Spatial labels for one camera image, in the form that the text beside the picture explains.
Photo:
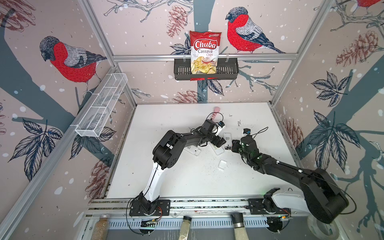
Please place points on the white wire mesh shelf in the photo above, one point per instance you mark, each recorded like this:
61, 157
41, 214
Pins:
98, 113

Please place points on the clear tape roll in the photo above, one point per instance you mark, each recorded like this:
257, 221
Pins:
321, 230

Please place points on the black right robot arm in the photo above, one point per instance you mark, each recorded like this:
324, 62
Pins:
319, 195

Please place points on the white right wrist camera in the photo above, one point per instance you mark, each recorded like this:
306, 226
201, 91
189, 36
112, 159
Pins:
246, 132

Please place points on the glass jar of grains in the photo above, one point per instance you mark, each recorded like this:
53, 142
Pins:
101, 228

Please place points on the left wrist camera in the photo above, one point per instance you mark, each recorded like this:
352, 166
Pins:
220, 126

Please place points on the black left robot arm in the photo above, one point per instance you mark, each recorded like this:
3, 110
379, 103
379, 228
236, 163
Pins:
168, 151

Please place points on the slim seed bottle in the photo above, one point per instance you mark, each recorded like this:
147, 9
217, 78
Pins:
185, 228

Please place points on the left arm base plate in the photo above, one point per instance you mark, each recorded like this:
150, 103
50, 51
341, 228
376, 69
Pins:
158, 208

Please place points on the black-capped grain jar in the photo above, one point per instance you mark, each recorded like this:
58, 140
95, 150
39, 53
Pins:
239, 226

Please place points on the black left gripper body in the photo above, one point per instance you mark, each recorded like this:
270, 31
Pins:
215, 140

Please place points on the black wall basket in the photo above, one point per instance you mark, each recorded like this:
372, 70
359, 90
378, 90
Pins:
226, 70

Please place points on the Chuba cassava chips bag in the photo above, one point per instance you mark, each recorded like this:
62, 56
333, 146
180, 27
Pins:
204, 52

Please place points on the white remote control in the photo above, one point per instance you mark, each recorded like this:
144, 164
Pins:
228, 144
217, 150

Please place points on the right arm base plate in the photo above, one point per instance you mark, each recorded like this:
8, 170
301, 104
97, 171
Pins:
261, 206

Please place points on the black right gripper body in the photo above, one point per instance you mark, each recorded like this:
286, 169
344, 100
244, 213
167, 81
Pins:
236, 148

